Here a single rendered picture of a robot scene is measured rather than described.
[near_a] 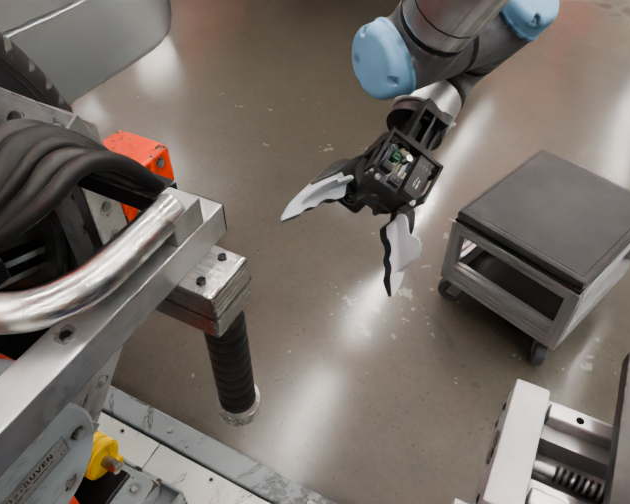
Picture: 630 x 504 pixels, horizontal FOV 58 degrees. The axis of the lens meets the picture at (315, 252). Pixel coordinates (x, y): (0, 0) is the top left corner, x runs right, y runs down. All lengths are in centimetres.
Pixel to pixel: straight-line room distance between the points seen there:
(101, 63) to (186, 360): 79
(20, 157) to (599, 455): 55
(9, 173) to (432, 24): 35
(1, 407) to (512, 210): 129
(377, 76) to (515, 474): 38
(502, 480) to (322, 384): 97
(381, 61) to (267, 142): 172
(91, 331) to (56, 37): 74
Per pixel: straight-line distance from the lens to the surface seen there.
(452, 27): 53
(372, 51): 57
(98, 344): 39
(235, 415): 58
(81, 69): 110
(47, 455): 49
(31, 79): 66
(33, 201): 42
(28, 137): 44
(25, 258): 74
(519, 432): 59
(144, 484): 117
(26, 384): 37
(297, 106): 247
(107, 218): 65
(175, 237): 41
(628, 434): 57
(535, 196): 156
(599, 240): 149
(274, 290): 168
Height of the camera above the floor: 127
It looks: 45 degrees down
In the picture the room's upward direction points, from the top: straight up
